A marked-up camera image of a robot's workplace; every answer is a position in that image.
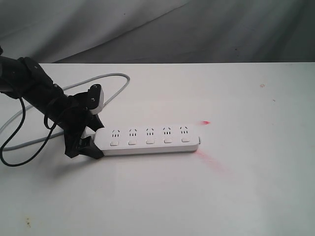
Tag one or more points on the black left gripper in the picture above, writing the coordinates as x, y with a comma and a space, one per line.
73, 122

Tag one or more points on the white five-outlet power strip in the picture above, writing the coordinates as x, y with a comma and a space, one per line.
148, 139

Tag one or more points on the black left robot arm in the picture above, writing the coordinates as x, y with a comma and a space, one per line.
25, 79

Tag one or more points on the grey backdrop cloth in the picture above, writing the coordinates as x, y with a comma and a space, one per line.
158, 31

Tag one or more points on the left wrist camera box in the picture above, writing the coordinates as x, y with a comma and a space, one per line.
95, 99

